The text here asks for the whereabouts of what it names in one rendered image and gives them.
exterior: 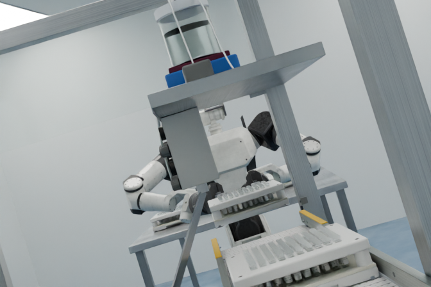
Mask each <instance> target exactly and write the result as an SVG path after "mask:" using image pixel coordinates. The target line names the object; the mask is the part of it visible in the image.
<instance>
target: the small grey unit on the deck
mask: <svg viewBox="0 0 431 287"><path fill-rule="evenodd" d="M182 73H183V76H184V80H185V83H188V82H191V81H194V80H197V79H201V78H204V77H207V76H211V75H213V74H214V70H213V68H212V64H211V62H210V60H209V59H206V60H202V61H199V62H196V63H192V64H190V65H186V66H183V67H182Z"/></svg>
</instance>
